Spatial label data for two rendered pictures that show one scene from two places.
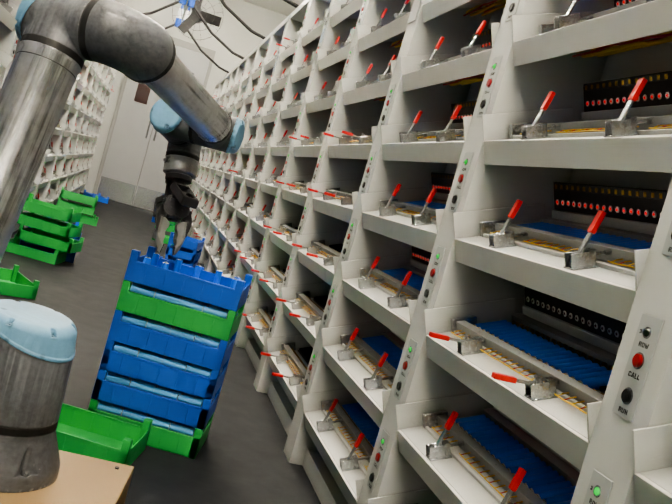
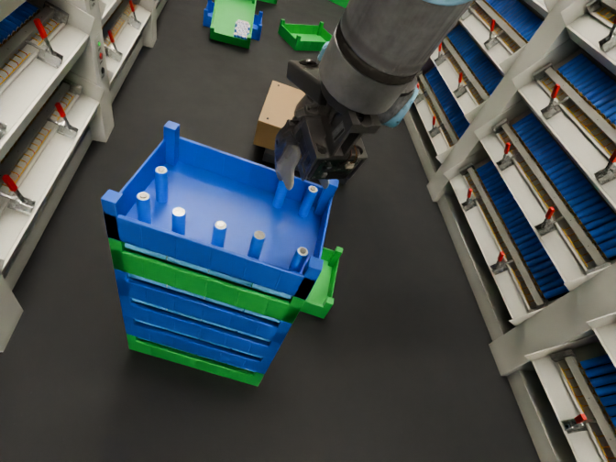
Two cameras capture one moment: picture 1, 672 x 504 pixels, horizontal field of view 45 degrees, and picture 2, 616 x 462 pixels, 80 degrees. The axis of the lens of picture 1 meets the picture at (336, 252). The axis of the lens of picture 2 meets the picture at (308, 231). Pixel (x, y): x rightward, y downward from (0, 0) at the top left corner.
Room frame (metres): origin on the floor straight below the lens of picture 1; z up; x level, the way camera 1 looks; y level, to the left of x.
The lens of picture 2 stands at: (2.56, 0.43, 0.86)
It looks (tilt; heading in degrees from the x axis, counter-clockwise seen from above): 46 degrees down; 173
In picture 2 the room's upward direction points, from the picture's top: 24 degrees clockwise
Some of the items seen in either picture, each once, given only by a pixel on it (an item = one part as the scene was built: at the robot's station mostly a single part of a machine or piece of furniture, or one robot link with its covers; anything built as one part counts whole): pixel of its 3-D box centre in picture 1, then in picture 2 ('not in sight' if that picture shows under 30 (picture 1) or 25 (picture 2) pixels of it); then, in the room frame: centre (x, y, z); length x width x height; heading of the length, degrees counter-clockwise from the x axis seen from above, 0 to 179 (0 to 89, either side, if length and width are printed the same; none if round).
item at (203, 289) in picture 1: (191, 277); (234, 205); (2.16, 0.35, 0.44); 0.30 x 0.20 x 0.08; 90
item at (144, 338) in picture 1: (175, 334); (223, 263); (2.16, 0.35, 0.28); 0.30 x 0.20 x 0.08; 90
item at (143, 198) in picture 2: not in sight; (144, 211); (2.23, 0.24, 0.44); 0.02 x 0.02 x 0.06
